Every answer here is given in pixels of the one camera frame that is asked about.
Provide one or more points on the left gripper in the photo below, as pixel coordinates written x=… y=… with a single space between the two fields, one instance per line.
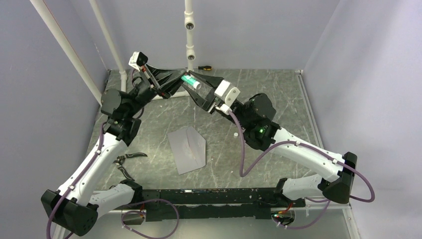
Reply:
x=164 y=82

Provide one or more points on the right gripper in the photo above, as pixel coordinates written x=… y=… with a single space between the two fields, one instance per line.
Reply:
x=209 y=103

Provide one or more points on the green white glue stick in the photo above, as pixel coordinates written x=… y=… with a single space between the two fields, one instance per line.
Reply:
x=191 y=81

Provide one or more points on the grey envelope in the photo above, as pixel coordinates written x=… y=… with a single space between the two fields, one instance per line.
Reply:
x=188 y=148

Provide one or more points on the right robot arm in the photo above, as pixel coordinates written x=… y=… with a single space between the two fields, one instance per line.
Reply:
x=334 y=173

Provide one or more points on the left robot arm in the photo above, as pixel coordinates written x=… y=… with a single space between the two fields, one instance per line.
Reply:
x=74 y=206

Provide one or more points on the yellow black screwdriver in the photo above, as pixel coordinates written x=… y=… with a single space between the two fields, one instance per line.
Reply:
x=205 y=68

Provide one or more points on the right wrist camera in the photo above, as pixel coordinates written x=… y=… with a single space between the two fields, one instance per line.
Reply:
x=227 y=92

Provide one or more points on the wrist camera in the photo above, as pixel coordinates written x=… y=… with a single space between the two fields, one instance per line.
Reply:
x=227 y=92
x=137 y=60

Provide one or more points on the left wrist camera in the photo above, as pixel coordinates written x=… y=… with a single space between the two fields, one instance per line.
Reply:
x=137 y=60

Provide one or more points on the white pvc pipe frame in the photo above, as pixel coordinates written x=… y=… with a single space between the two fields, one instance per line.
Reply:
x=151 y=26

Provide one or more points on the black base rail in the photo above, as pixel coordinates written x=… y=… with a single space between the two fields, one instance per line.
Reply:
x=257 y=203

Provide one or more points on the aluminium table edge rail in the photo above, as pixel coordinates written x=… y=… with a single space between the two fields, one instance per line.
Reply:
x=346 y=208

